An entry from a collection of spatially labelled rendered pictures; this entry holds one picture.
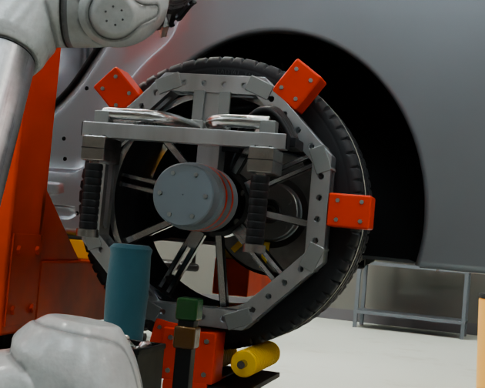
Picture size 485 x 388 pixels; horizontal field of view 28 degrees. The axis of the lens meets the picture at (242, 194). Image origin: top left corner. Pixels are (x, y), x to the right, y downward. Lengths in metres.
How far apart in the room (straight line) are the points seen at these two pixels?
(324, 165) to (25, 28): 0.85
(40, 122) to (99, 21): 0.88
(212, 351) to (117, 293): 0.24
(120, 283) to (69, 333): 0.93
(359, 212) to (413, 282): 8.31
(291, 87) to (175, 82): 0.26
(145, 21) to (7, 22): 0.19
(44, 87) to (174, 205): 0.46
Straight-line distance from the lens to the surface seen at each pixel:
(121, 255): 1.99
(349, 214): 2.01
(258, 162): 1.82
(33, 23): 1.38
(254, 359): 2.06
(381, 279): 10.34
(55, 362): 1.05
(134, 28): 1.36
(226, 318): 2.06
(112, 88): 2.17
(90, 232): 1.92
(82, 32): 1.40
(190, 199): 1.93
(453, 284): 10.27
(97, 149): 1.92
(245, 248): 1.81
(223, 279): 2.17
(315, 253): 2.01
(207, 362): 2.07
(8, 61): 1.35
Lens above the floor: 0.77
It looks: 3 degrees up
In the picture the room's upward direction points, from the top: 5 degrees clockwise
